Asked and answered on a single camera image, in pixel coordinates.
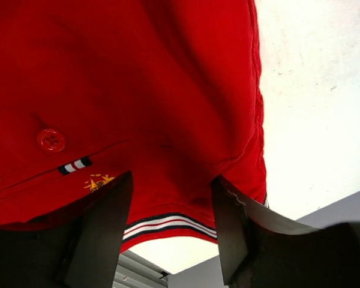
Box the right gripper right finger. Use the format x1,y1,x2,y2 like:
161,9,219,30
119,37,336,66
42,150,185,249
211,176,360,288

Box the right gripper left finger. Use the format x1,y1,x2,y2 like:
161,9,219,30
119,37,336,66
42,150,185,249
0,172,133,287

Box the red trousers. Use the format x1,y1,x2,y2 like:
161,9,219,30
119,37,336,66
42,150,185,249
0,1,266,250

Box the aluminium frame rail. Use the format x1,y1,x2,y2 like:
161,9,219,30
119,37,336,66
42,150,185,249
112,251,170,288

